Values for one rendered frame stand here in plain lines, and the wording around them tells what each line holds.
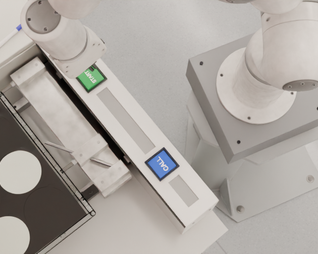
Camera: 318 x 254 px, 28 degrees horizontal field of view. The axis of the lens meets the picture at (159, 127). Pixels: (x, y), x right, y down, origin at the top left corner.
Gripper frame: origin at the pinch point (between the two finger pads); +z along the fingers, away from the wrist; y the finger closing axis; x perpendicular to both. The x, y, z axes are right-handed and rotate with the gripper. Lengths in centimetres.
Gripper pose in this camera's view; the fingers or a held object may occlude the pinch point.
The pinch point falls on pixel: (88, 62)
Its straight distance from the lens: 137.9
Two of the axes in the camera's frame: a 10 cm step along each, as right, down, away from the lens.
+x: -6.3, -7.5, 2.0
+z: 1.3, 1.5, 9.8
